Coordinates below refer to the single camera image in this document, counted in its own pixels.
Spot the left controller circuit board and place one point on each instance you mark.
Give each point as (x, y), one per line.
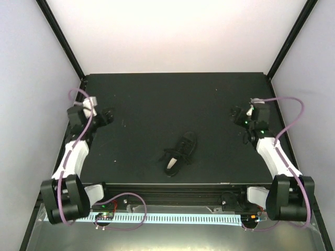
(105, 216)

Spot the black canvas sneaker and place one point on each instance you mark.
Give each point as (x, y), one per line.
(173, 166)

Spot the black frame post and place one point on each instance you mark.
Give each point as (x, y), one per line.
(289, 41)
(54, 25)

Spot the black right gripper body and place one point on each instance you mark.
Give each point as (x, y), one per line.
(238, 119)

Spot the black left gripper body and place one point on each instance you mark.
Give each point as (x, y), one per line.
(104, 122)

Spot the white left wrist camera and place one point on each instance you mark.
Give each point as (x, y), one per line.
(89, 105)

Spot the right controller circuit board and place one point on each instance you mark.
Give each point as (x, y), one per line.
(253, 218)

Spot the left black frame post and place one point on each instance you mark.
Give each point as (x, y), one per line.
(54, 25)

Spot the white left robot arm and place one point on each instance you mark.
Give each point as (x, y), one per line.
(77, 147)

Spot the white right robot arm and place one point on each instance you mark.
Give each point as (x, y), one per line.
(291, 194)

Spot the light blue slotted cable duct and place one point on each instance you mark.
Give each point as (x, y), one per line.
(169, 218)

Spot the controller circuit board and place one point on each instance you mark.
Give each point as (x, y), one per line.
(105, 216)
(253, 218)

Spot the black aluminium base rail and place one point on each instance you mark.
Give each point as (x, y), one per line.
(228, 197)

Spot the right black frame post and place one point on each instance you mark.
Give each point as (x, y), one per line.
(289, 41)

